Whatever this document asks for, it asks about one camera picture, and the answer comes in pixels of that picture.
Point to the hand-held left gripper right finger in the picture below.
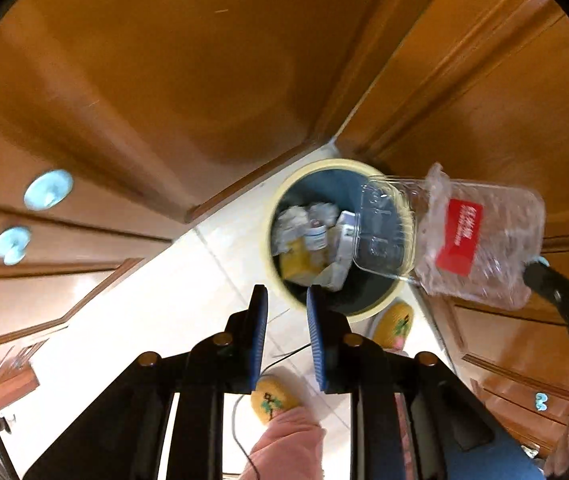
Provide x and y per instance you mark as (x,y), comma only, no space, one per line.
(317,340)

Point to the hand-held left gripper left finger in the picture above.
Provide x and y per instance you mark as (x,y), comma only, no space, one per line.
(259,340)

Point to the clear plastic container red label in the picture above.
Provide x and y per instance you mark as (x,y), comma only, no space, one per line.
(489,240)

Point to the clear plastic bottle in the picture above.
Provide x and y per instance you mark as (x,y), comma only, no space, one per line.
(319,232)

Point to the white box with blue dots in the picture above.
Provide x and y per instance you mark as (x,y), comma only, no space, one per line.
(344,235)

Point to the round yellow-rimmed trash bin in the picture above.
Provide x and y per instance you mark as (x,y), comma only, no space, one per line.
(324,180)

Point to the yellow knitted slipper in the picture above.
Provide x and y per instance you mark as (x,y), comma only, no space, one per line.
(274,395)
(394,325)

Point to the light blue cabinet knob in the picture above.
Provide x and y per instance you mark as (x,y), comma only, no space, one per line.
(541,401)
(48,189)
(12,245)

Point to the pink pants leg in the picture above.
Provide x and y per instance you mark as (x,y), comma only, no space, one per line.
(284,450)

